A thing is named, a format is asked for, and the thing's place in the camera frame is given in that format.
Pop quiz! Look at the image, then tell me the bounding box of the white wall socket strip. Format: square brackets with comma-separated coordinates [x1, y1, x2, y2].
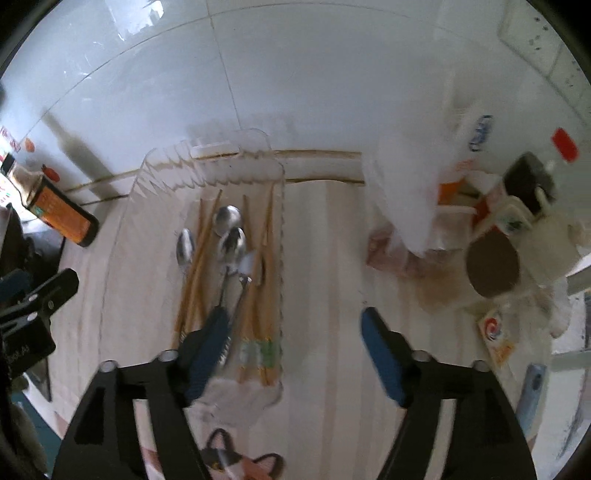
[498, 0, 590, 107]

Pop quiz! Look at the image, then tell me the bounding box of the clear plastic organizer bin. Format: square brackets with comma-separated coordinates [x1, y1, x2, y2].
[100, 129, 284, 429]

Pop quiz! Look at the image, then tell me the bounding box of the white plastic bag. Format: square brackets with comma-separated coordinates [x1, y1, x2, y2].
[362, 68, 494, 256]

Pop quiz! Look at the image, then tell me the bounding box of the white seasoning bottle orange label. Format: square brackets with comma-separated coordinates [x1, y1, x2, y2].
[438, 106, 495, 205]

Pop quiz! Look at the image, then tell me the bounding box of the pink packaged item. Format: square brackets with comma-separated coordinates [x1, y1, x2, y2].
[366, 225, 446, 278]

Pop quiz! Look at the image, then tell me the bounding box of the soy sauce bottle orange label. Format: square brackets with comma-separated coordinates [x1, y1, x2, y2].
[1, 154, 99, 247]

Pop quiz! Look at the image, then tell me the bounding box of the small orange white packet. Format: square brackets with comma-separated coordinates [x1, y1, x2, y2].
[477, 309, 516, 370]

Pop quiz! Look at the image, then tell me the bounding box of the pair chopstick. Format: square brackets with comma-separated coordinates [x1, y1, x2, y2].
[256, 251, 274, 386]
[246, 200, 273, 386]

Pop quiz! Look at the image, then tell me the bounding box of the brown lid clear jar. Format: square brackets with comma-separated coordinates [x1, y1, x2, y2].
[417, 227, 521, 313]

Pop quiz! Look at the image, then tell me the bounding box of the dark bottle red cap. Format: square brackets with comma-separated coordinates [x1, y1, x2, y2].
[502, 127, 580, 216]

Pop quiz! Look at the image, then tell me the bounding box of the green wooden chopstick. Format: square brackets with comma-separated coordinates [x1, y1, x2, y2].
[260, 183, 276, 386]

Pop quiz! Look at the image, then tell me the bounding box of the blue smartphone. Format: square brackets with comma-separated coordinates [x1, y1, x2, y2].
[515, 363, 547, 436]

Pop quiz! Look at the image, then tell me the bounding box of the long wooden chopstick patterned tip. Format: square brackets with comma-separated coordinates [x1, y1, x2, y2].
[238, 248, 259, 383]

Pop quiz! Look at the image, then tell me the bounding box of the steel spoon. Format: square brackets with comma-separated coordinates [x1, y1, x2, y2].
[213, 205, 242, 237]
[175, 228, 195, 275]
[228, 250, 266, 368]
[217, 227, 246, 306]

